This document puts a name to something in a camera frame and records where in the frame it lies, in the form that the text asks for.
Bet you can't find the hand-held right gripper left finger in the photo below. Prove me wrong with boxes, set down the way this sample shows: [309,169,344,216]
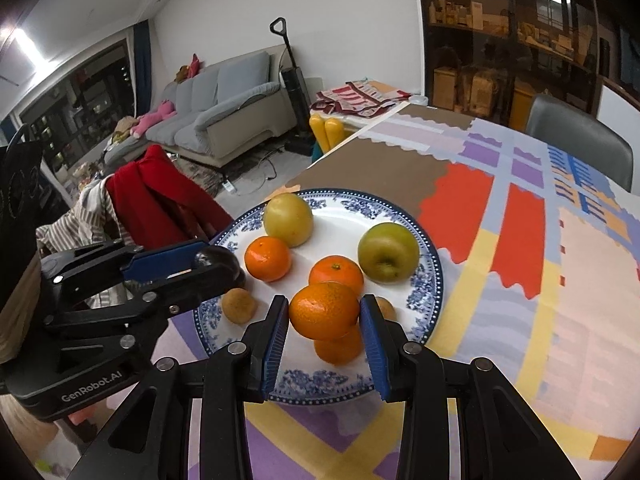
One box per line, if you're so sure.
[65,295,291,480]

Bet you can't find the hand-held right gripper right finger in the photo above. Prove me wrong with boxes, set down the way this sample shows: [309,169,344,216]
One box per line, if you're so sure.
[359,294,581,480]

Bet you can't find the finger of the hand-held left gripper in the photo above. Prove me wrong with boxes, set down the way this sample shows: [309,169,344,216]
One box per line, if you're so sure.
[44,259,247,346]
[41,239,213,302]

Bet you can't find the brown round fruit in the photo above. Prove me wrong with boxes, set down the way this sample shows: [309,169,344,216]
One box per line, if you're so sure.
[375,296,398,323]
[221,287,258,324]

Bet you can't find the yellow-green apple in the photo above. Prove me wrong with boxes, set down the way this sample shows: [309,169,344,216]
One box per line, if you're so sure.
[263,192,315,248]

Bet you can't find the green apple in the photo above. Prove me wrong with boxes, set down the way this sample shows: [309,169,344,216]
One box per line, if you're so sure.
[357,222,421,283]

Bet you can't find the blue and white plate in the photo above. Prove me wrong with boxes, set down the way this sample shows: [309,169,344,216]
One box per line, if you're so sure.
[192,188,445,404]

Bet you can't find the person's left forearm white sleeve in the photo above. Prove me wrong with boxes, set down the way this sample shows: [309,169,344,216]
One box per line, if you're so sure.
[0,395,68,480]

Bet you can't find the person's left hand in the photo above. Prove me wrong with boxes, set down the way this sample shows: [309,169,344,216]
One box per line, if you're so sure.
[70,402,108,428]

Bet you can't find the beige striped cloth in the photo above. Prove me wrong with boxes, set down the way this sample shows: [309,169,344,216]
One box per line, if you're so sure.
[35,180,132,311]

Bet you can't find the pink plush toy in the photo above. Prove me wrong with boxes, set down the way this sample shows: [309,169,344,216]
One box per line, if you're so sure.
[130,100,176,136]

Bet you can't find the grey sofa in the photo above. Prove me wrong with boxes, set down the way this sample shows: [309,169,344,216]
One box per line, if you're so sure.
[107,50,323,168]

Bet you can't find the yellow cushion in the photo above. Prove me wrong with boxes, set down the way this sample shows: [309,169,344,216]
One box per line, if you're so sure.
[310,114,346,153]

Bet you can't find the blue curtain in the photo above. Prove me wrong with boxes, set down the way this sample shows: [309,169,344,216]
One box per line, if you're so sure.
[132,20,154,126]

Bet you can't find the red plush toy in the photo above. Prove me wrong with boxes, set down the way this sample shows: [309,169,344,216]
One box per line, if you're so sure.
[175,54,203,83]

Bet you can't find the black upright vacuum cleaner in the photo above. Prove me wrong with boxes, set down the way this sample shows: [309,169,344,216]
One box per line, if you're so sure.
[270,17,314,154]

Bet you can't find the red striped folded cloth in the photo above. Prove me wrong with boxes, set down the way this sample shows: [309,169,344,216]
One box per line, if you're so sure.
[310,80,413,119]

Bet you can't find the ceiling light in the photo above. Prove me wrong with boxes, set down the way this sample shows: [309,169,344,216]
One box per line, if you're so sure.
[2,22,53,66]

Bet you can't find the grey dining chair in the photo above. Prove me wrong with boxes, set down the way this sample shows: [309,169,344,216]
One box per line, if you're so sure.
[525,94,634,192]

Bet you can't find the dark glass-door cabinet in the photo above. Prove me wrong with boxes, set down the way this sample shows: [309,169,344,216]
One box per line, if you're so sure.
[415,0,601,133]

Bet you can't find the dark wooden wall shelf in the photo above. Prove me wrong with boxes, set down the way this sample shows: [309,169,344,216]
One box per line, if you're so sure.
[597,7,640,103]

